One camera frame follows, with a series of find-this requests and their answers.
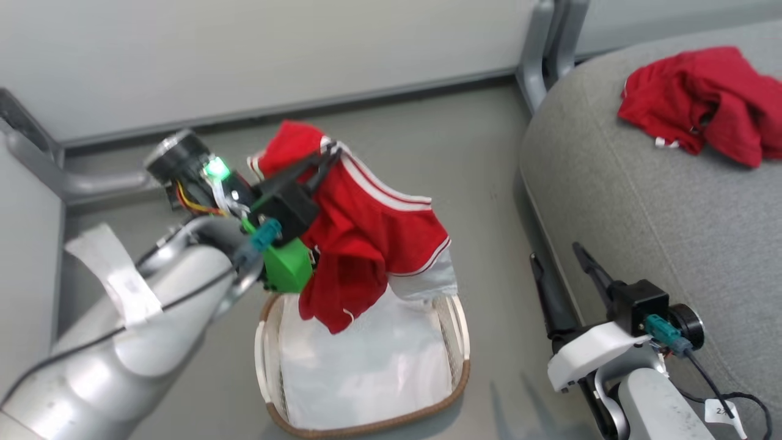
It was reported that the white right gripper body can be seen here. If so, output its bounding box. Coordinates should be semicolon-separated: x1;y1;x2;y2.
547;322;649;393

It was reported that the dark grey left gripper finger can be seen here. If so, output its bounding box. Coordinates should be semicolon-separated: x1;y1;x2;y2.
307;156;343;193
252;148;335;199

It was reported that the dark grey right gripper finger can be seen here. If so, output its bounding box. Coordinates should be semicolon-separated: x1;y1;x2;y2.
572;243;616;301
530;252;579;340

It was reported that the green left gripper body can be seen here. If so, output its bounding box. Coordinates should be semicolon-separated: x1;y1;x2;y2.
241;220;316;295

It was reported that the red white-striped sports garment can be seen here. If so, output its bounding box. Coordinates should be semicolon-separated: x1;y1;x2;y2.
247;120;453;335

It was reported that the grey fabric sofa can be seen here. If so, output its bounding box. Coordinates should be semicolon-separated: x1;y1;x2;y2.
519;18;782;440

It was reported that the white cloth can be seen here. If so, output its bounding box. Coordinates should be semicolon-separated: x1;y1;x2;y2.
278;247;459;431

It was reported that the white wicker laundry basket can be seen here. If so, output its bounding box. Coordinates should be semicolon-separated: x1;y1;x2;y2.
255;290;471;439

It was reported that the white tape strip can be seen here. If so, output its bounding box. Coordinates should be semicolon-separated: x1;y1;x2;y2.
64;222;164;329

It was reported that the grey partition foot with caster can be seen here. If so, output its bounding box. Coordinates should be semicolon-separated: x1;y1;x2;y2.
0;89;163;207

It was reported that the teal left cable connector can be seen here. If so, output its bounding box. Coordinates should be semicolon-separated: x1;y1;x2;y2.
235;219;282;270

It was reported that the teal cable connector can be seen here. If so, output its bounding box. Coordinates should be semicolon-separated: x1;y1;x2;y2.
646;313;694;357
235;219;282;270

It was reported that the grey partition bottom rail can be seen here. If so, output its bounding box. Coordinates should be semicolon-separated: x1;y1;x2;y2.
61;66;520;150

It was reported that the teal right cable connector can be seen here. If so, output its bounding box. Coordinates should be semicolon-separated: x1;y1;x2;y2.
646;313;694;357

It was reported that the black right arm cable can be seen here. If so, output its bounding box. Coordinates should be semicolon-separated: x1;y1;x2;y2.
683;350;773;440

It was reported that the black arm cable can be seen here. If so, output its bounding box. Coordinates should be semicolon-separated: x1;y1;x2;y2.
0;263;242;407
683;350;773;440

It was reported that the white cable tag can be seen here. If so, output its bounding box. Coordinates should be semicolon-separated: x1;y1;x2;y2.
704;398;747;439

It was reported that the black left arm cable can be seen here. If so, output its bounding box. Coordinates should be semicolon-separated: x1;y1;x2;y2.
0;263;242;407

